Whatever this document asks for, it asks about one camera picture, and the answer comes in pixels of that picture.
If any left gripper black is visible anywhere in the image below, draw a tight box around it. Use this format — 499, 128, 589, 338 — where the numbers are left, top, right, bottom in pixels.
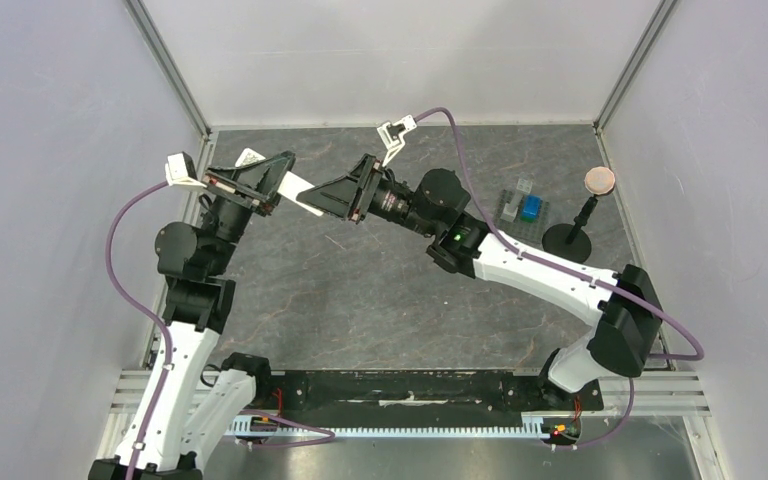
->
202, 151, 297, 275

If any white remote control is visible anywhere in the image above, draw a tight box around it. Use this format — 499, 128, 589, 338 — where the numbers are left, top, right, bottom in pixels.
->
234, 148, 324, 217

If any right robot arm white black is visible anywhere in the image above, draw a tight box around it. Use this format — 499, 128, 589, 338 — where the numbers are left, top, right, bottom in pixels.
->
295, 155, 662, 408

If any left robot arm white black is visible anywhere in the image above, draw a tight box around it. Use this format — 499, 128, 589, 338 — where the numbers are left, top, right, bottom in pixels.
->
88, 150, 296, 479

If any grey lego brick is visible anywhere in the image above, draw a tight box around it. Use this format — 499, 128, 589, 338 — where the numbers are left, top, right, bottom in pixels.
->
500, 202, 520, 223

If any clear plastic block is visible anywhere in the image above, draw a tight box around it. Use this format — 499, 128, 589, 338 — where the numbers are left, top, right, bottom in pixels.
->
515, 178, 533, 196

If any blue lego brick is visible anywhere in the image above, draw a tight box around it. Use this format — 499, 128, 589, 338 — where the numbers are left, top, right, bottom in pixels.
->
519, 195, 543, 223

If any grey lego baseplate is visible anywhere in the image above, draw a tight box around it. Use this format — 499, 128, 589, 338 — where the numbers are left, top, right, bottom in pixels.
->
492, 189, 552, 246

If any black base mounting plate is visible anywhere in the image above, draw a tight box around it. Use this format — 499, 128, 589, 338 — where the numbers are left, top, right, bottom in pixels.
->
252, 369, 604, 428

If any black stand with pink disc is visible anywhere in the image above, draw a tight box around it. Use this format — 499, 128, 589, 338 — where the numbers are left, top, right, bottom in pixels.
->
541, 166, 616, 263

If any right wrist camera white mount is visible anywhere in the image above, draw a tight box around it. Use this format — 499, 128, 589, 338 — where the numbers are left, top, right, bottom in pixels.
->
376, 115, 417, 167

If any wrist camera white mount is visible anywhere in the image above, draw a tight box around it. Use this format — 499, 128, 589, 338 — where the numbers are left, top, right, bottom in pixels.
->
376, 115, 417, 167
164, 152, 206, 192

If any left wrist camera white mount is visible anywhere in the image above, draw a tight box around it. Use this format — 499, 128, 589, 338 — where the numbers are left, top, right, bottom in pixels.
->
164, 152, 206, 192

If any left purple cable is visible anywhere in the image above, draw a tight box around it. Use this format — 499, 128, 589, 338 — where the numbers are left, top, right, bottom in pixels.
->
105, 180, 175, 480

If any purple cable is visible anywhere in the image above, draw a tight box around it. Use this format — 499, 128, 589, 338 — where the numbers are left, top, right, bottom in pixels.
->
413, 107, 706, 363
105, 180, 175, 480

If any white slotted cable duct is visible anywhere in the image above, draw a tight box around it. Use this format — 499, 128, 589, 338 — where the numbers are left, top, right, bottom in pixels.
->
223, 414, 553, 440

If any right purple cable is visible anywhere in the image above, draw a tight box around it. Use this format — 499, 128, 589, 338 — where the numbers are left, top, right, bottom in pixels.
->
413, 107, 706, 363

